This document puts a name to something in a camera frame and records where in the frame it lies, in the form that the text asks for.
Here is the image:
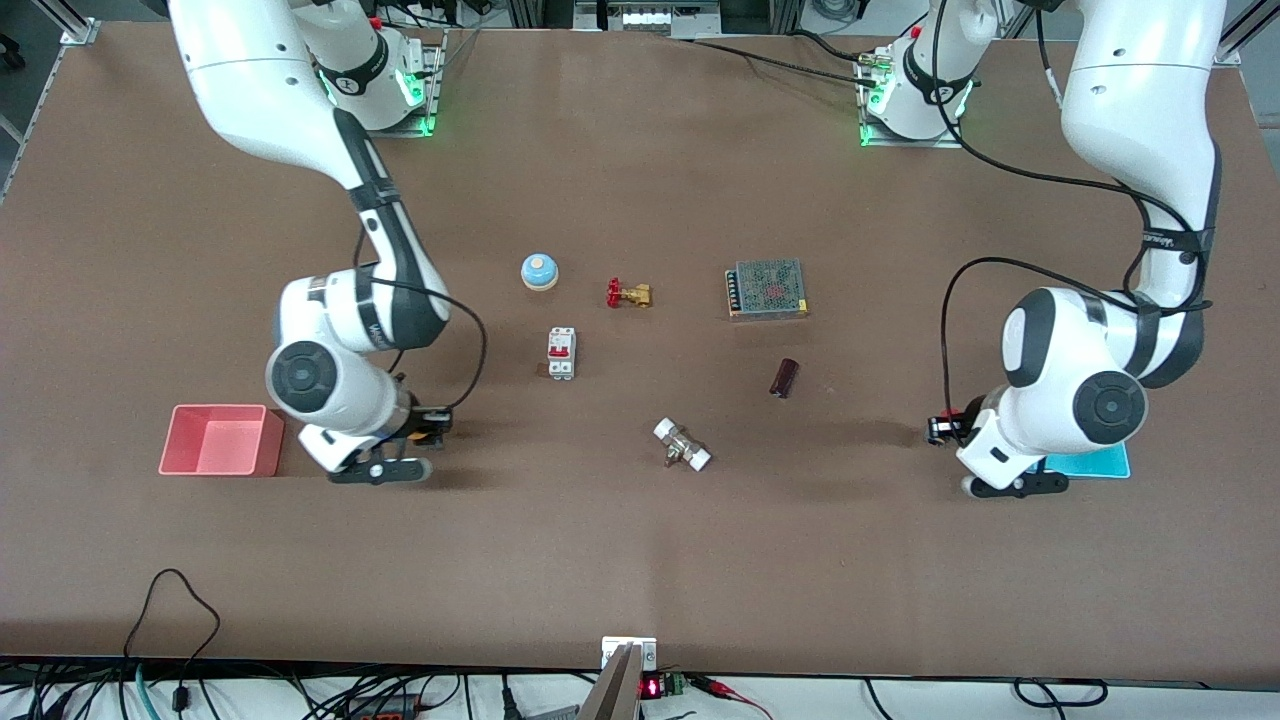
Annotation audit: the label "pink plastic box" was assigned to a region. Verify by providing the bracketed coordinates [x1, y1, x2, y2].
[158, 404, 285, 477]

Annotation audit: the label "red clip lead cable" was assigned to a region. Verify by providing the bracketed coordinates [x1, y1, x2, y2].
[690, 675, 776, 720]

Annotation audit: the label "black base power cable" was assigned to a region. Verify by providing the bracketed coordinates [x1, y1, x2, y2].
[690, 28, 886, 86]

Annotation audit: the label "white lit control box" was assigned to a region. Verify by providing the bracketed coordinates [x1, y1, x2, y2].
[575, 0, 721, 36]

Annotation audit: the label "black coiled cable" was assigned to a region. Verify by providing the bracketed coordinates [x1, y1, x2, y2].
[1013, 678, 1109, 710]

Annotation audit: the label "metal mesh power supply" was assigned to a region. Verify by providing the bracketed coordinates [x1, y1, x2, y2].
[726, 259, 810, 322]

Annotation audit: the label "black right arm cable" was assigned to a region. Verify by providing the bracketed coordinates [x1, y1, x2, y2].
[353, 225, 489, 413]

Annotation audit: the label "thin black looped cable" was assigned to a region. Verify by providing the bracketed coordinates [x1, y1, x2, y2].
[122, 568, 222, 666]

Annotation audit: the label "grey camera support pole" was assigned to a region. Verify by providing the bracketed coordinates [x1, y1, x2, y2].
[575, 643, 643, 720]

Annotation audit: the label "cyan plastic box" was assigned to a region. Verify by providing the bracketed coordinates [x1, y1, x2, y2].
[1028, 444, 1132, 480]

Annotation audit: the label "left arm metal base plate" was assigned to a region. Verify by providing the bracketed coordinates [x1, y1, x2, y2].
[858, 50, 965, 150]

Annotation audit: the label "aluminium frame profile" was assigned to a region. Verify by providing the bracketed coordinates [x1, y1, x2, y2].
[0, 0, 101, 201]
[1215, 0, 1280, 67]

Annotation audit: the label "silver camera mount bracket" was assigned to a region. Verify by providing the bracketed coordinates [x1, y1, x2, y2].
[601, 636, 658, 672]

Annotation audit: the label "metal fitting white ends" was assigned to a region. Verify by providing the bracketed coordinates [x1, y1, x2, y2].
[653, 418, 713, 473]

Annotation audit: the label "black power strip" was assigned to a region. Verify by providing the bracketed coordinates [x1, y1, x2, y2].
[345, 690, 426, 720]

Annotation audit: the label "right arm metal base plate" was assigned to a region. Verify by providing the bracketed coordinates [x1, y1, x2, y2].
[355, 30, 446, 139]

